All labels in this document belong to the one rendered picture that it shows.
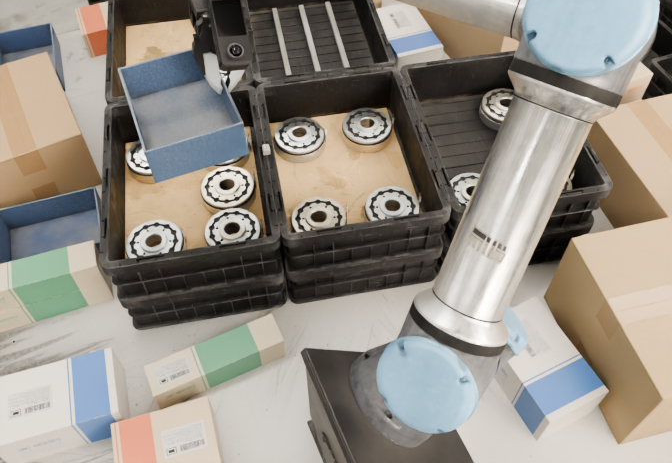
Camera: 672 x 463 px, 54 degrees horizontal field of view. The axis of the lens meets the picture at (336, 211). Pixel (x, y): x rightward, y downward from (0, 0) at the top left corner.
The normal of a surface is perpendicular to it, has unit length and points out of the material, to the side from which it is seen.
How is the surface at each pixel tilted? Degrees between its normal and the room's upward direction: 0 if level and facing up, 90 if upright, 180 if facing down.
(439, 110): 0
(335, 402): 44
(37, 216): 90
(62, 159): 90
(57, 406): 0
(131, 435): 0
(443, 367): 59
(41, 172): 90
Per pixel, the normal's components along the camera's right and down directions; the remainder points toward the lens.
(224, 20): 0.30, -0.15
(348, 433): 0.63, -0.66
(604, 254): 0.00, -0.62
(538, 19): -0.39, 0.01
